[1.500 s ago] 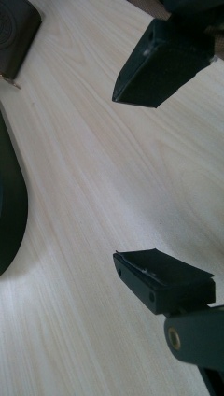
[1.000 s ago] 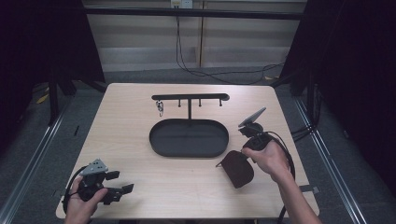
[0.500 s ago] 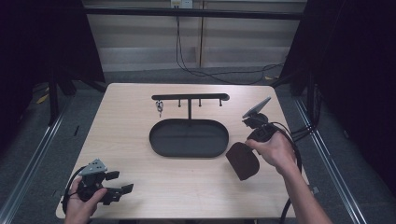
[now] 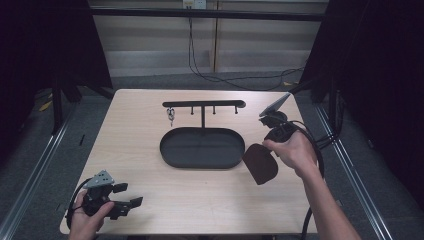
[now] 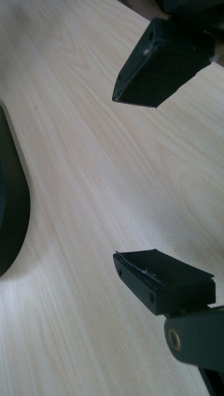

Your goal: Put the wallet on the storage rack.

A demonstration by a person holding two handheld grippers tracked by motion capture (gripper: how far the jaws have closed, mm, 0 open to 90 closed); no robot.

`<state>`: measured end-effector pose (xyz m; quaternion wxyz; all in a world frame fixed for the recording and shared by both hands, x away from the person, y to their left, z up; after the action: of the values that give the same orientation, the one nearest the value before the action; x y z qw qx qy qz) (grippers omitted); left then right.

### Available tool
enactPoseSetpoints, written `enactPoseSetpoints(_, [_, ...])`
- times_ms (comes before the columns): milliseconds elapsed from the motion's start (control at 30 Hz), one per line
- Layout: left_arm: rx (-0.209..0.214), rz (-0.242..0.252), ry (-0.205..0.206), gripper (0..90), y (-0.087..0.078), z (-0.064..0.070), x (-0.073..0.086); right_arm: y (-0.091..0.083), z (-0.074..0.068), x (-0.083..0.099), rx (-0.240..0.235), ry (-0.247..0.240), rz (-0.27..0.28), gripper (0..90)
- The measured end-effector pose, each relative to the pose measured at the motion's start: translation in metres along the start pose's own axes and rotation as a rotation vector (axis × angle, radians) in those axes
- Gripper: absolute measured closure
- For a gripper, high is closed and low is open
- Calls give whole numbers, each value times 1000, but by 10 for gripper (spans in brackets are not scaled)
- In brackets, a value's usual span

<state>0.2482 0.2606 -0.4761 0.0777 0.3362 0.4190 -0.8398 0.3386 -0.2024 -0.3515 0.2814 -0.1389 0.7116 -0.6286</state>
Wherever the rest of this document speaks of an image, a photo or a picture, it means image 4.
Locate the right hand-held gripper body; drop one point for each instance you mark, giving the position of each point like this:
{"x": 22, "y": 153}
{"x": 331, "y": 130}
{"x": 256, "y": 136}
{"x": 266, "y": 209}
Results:
{"x": 278, "y": 128}

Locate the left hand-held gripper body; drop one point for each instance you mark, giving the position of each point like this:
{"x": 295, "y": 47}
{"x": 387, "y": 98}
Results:
{"x": 98, "y": 198}

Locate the brown leather key pouch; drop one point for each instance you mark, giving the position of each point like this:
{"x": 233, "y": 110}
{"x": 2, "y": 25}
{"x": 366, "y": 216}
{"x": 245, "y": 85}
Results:
{"x": 261, "y": 165}

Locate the black key rack with tray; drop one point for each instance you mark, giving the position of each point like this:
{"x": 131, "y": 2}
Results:
{"x": 202, "y": 148}

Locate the person's right hand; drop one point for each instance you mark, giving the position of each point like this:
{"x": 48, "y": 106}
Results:
{"x": 295, "y": 153}

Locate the person's left hand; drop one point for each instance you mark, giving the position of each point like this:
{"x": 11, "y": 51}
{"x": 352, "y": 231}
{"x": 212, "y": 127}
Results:
{"x": 83, "y": 226}

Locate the black metal stand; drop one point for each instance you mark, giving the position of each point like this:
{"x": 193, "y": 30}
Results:
{"x": 57, "y": 106}

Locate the yellow floor scrap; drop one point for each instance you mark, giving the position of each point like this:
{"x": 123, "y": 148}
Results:
{"x": 45, "y": 106}

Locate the black curtain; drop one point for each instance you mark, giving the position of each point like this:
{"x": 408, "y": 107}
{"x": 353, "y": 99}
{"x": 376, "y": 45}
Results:
{"x": 383, "y": 83}
{"x": 40, "y": 50}

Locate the metal floor rail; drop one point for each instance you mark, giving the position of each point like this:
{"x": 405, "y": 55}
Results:
{"x": 36, "y": 170}
{"x": 358, "y": 186}

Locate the black horizontal frame bar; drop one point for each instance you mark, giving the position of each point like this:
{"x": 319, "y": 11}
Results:
{"x": 206, "y": 14}

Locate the white wall outlet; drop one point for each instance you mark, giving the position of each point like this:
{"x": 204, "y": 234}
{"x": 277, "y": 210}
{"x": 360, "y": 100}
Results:
{"x": 194, "y": 4}

